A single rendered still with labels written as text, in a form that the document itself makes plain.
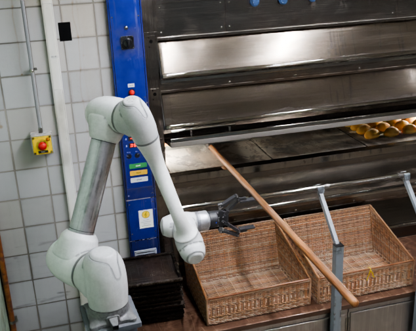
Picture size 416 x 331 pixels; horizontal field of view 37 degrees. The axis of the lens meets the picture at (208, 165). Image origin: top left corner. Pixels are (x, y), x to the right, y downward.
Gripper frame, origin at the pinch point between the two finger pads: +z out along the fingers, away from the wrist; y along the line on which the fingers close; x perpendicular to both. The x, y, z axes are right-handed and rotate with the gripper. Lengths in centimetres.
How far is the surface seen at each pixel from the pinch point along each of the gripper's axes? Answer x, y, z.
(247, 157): -71, 1, 23
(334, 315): 2, 62, 42
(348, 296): 76, -1, 7
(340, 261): 3, 31, 44
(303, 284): -9, 48, 30
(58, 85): -57, -53, -75
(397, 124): -82, -4, 125
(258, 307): -9, 56, 6
